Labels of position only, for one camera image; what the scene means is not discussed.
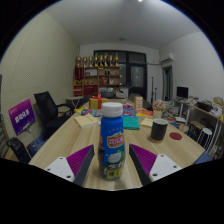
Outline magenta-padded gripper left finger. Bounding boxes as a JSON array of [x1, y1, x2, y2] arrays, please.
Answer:
[[44, 144, 96, 187]]

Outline white wall air conditioner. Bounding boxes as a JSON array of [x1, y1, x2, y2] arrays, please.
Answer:
[[160, 52, 175, 64]]

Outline dark glass double door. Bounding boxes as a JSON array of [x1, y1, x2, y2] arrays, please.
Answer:
[[93, 50, 148, 100]]

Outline purple sign board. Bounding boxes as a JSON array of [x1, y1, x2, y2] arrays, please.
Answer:
[[8, 98, 37, 136]]

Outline beige paper envelope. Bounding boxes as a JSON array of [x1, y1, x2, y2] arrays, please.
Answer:
[[139, 117, 154, 128]]

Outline orange booklet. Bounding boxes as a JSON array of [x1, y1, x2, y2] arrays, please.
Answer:
[[135, 109, 154, 118]]

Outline blue drink bottle white cap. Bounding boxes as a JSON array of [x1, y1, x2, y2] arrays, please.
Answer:
[[98, 101, 127, 181]]

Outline teal book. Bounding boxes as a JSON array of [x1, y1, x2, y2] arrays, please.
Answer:
[[122, 115, 141, 131]]

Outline black office chair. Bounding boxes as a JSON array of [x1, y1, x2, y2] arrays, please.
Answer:
[[33, 91, 73, 139]]

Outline wooden shelf unit with trophies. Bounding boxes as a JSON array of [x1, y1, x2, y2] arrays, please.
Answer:
[[73, 53, 122, 98]]

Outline long wooden side desk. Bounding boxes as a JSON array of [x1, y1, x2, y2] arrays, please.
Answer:
[[173, 98, 224, 158]]

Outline yellow gift box red ribbon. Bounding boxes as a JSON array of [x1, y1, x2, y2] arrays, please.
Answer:
[[88, 93, 109, 110]]

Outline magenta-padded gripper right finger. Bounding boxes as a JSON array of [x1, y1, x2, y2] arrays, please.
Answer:
[[128, 143, 184, 186]]

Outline potted pink flowers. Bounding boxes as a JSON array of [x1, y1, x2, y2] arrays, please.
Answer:
[[152, 99, 167, 119]]

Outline small kraft cardboard box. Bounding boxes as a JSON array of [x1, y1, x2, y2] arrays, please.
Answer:
[[133, 95, 144, 110]]

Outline black mug white inside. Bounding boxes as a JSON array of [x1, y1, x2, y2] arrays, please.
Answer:
[[149, 118, 169, 144]]

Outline black computer monitor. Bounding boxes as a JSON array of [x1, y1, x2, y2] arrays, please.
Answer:
[[176, 86, 190, 99]]

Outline white round stool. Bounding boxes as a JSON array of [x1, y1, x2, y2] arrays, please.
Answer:
[[196, 127, 213, 151]]

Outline small round white table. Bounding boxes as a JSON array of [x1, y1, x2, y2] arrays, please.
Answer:
[[65, 96, 84, 109]]

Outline beige notebook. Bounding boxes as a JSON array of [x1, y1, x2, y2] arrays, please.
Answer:
[[74, 113, 100, 129]]

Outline flat round red coaster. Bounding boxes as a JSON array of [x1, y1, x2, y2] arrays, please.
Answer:
[[169, 131, 183, 141]]

